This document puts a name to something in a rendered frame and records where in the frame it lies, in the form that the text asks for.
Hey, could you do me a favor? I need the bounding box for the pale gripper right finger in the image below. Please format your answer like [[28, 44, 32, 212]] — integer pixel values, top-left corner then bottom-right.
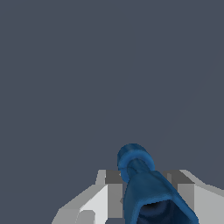
[[163, 169, 224, 224]]

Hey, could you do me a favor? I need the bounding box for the blue bottle-shaped object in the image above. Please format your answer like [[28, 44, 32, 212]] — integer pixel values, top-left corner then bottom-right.
[[116, 143, 200, 224]]

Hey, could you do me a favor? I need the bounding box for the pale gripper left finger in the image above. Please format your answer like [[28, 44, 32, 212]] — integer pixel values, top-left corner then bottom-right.
[[52, 169, 126, 224]]

